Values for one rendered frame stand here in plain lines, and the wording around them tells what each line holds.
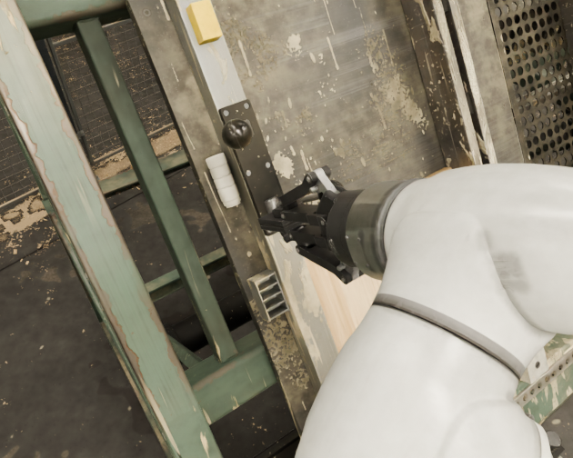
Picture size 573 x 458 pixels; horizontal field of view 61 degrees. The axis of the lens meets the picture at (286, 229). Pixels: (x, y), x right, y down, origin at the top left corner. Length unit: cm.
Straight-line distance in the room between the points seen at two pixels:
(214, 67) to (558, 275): 56
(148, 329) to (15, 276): 209
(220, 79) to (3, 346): 197
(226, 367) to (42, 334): 170
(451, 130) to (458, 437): 75
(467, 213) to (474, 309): 6
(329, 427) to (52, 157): 48
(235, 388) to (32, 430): 147
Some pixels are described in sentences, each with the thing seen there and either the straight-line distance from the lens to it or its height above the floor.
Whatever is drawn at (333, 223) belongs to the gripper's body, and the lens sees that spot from 45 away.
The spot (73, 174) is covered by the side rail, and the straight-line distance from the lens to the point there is 66.
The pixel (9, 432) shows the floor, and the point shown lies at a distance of 228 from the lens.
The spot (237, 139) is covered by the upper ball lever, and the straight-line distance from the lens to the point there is 60.
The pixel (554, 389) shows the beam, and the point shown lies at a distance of 128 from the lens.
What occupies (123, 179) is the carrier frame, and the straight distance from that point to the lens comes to 180.
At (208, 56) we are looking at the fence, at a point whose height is 155.
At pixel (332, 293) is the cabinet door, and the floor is 120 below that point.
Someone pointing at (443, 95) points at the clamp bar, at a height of 141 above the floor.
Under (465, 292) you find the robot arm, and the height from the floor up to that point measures 164.
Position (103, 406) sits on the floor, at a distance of 218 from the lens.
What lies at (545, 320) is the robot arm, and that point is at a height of 164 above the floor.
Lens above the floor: 187
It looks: 45 degrees down
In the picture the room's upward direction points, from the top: straight up
